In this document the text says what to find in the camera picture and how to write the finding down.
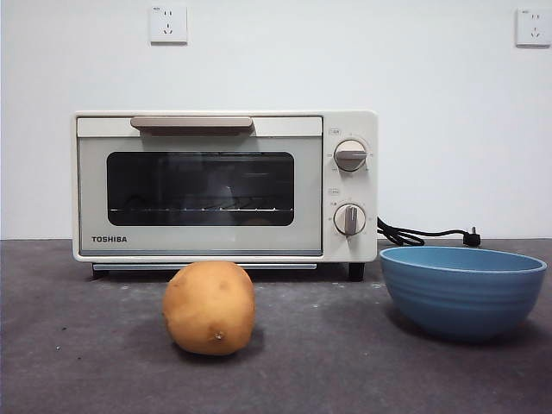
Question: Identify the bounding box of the metal wire oven rack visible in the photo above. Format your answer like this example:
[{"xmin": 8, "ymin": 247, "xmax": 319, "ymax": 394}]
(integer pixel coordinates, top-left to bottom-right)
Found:
[{"xmin": 110, "ymin": 206, "xmax": 295, "ymax": 214}]

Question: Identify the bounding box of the cream Toshiba toaster oven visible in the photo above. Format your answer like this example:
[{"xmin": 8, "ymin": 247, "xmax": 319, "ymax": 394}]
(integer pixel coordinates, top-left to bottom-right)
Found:
[{"xmin": 72, "ymin": 110, "xmax": 380, "ymax": 282}]

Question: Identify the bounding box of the yellow-brown potato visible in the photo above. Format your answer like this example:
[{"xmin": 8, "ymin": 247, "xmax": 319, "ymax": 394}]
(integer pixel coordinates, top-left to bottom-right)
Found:
[{"xmin": 161, "ymin": 260, "xmax": 256, "ymax": 357}]

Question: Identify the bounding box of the blue bowl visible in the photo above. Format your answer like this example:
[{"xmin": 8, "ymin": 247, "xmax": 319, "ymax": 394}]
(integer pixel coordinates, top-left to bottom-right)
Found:
[{"xmin": 379, "ymin": 245, "xmax": 548, "ymax": 344}]

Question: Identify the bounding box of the beige oven knob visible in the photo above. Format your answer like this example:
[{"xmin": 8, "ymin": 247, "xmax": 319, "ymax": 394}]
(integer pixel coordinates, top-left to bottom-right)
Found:
[
  {"xmin": 334, "ymin": 138, "xmax": 369, "ymax": 173},
  {"xmin": 334, "ymin": 203, "xmax": 367, "ymax": 237}
]

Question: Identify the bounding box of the white wall socket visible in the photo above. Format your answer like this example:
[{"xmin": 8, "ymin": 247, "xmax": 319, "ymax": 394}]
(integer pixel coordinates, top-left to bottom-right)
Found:
[
  {"xmin": 515, "ymin": 7, "xmax": 552, "ymax": 48},
  {"xmin": 149, "ymin": 4, "xmax": 189, "ymax": 46}
]

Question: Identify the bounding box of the glass oven door with handle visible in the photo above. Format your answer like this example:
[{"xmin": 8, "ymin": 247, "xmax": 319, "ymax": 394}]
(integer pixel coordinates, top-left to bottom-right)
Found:
[{"xmin": 76, "ymin": 115, "xmax": 324, "ymax": 258}]

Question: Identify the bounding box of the black power cable with plug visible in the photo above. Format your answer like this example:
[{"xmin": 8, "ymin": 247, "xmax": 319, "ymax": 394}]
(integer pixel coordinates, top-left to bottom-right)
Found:
[{"xmin": 376, "ymin": 215, "xmax": 483, "ymax": 249}]

